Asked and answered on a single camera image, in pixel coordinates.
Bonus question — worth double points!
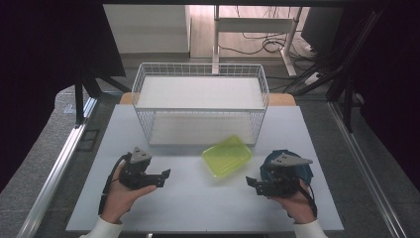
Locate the white wire basket shelf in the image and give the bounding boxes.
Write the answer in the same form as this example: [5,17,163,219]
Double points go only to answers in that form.
[131,61,270,148]

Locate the white power strip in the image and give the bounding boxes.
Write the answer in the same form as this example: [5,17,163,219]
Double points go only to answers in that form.
[303,71,323,87]

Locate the round glass container blue lid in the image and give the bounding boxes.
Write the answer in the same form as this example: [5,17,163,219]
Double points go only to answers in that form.
[259,149,314,188]

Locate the person's right hand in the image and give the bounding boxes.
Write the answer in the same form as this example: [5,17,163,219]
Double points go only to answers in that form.
[269,179,317,225]

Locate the aluminium rail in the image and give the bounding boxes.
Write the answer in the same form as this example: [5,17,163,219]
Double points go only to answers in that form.
[16,96,99,238]
[327,100,409,238]

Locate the black floor cables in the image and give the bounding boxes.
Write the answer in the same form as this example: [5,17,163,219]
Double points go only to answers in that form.
[217,5,320,64]

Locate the hand-held gripper black cable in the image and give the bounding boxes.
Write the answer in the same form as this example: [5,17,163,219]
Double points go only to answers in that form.
[287,178,319,219]
[97,153,132,216]

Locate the black metal stand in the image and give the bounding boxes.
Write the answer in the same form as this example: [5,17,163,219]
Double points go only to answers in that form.
[73,64,132,129]
[292,9,386,134]

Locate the black curtain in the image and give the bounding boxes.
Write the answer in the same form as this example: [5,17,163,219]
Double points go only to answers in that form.
[0,0,127,193]
[343,0,420,183]

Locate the left hand-held gripper black cable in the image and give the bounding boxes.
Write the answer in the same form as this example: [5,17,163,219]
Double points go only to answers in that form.
[97,153,132,216]

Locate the wooden board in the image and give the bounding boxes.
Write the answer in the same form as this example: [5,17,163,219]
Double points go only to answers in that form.
[119,91,297,107]

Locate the right hand-held gripper black cable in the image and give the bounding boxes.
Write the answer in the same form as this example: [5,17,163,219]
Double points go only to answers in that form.
[287,178,319,219]

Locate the white cabinet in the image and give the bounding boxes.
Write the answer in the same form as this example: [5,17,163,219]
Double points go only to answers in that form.
[103,4,192,56]

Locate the white desk frame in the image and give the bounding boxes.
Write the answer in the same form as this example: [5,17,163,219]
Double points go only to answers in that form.
[212,4,303,78]

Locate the green plastic food container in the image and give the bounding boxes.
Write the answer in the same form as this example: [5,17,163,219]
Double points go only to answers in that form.
[201,134,254,180]

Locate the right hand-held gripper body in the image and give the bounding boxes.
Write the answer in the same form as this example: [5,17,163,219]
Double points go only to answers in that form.
[263,152,314,199]

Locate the person's left hand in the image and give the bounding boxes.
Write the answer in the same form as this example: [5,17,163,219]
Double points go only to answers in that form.
[100,162,158,225]

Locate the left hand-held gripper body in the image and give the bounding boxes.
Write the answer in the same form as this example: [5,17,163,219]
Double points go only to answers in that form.
[118,147,153,190]

